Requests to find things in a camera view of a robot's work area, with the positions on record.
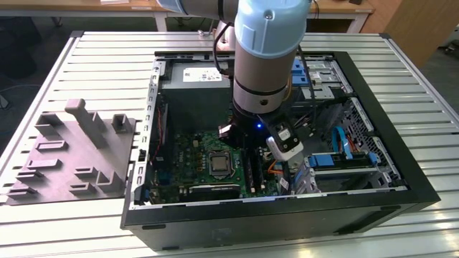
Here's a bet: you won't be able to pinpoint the silver CPU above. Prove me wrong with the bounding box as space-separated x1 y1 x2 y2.
210 155 232 174

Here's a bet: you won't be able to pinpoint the green motherboard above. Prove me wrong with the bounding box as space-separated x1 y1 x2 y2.
146 130 284 205

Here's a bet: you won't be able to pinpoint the grey power supply unit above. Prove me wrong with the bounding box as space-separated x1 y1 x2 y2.
159 62 234 134

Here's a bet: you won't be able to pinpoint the black graphics card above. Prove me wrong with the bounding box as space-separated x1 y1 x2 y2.
180 184 242 202

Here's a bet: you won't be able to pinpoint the hard disk in blue carrier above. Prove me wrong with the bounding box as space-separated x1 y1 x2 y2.
308 152 378 170

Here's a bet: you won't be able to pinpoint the blue plastic drive latch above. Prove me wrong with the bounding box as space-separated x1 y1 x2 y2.
291 60 311 88

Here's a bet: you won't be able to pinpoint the metal drive cage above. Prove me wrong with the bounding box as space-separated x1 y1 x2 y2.
291 58 355 116

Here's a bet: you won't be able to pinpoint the black open PC case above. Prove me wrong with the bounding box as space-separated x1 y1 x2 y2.
119 50 442 252

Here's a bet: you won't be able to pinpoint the grey parts rack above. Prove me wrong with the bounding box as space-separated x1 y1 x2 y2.
0 98 143 206

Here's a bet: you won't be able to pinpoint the wooden desk white legs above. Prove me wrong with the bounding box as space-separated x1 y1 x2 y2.
0 0 376 34

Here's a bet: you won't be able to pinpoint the wooden cabinet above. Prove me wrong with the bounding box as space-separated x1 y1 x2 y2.
383 0 459 69

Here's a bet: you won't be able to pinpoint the black chair base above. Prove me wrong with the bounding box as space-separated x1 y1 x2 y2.
438 39 459 55

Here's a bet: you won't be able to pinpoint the black office chair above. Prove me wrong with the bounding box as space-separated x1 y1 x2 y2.
0 16 43 78

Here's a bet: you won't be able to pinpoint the orange wires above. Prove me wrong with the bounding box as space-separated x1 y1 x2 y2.
267 160 288 176

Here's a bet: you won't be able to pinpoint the blue flat data cable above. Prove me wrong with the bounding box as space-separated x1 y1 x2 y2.
331 125 355 160

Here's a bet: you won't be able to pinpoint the black camera cable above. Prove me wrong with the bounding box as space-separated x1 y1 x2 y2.
212 24 232 77

